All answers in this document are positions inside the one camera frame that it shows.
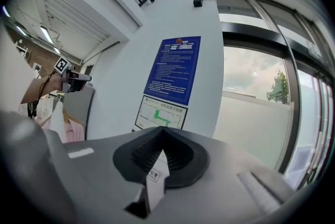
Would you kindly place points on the grey metal cabinet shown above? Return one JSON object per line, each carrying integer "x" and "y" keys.
{"x": 83, "y": 107}

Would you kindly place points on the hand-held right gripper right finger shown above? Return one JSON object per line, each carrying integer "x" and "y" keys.
{"x": 214, "y": 191}

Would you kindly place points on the long ceiling light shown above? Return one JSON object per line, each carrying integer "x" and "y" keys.
{"x": 46, "y": 34}
{"x": 20, "y": 30}

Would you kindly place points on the large glass window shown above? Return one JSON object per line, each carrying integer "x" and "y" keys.
{"x": 248, "y": 126}

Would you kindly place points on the person's left forearm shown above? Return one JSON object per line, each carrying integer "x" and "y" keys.
{"x": 42, "y": 89}

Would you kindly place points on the glass sliding door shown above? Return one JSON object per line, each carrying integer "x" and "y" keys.
{"x": 308, "y": 113}

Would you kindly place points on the small black wall box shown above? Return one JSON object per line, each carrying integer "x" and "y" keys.
{"x": 198, "y": 0}

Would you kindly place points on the blue wall poster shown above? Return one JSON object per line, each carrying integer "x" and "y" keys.
{"x": 172, "y": 71}

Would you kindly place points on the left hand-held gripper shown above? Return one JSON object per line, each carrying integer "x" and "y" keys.
{"x": 65, "y": 71}

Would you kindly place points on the pink garment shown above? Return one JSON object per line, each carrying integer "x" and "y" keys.
{"x": 73, "y": 131}

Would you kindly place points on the framed floor plan sign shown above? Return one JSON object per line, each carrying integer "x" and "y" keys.
{"x": 157, "y": 115}

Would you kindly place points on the white cloth garment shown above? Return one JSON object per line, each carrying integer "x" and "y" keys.
{"x": 13, "y": 81}

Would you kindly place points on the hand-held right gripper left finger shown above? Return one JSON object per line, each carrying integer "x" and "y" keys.
{"x": 104, "y": 176}

